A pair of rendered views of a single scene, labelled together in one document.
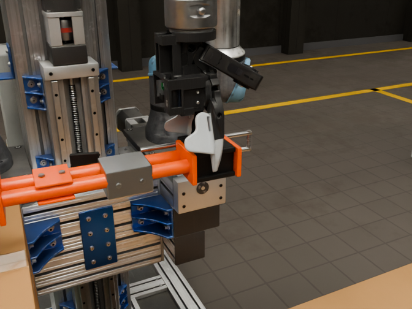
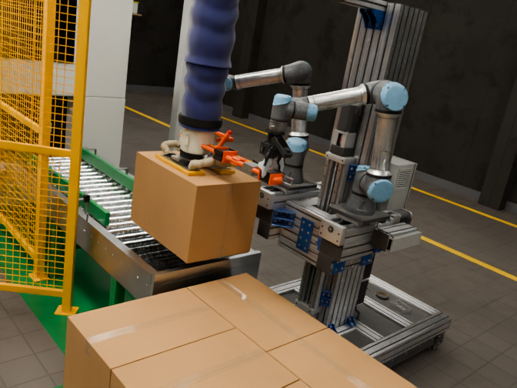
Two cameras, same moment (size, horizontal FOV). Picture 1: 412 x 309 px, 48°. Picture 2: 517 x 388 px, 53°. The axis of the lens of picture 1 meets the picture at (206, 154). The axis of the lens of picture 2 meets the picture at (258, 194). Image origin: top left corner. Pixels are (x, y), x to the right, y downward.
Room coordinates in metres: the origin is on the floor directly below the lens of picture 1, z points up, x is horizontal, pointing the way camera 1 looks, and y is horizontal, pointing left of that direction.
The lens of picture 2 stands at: (-0.06, -2.07, 1.79)
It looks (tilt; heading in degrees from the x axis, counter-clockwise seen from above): 17 degrees down; 71
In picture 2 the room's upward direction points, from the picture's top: 10 degrees clockwise
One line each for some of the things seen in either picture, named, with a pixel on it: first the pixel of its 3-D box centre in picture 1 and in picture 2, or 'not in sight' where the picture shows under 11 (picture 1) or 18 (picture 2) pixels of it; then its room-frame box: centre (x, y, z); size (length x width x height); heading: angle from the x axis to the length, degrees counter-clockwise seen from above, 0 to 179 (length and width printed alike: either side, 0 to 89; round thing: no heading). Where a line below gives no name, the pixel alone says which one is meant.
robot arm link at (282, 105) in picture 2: not in sight; (281, 108); (0.68, 0.02, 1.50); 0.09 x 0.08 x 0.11; 173
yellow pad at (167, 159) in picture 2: not in sight; (179, 162); (0.36, 0.51, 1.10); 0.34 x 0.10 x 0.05; 113
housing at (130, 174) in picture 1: (125, 175); (251, 168); (0.63, 0.12, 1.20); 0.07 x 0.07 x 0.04; 23
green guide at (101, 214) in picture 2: not in sight; (50, 178); (-0.34, 1.61, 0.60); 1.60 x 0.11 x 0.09; 116
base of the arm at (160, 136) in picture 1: (171, 118); (361, 201); (1.20, 0.09, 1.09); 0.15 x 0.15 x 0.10
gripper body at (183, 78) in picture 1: (187, 71); (273, 143); (0.68, 0.03, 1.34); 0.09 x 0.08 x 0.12; 114
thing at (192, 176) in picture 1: (208, 157); (270, 176); (0.68, 0.00, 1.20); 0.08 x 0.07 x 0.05; 113
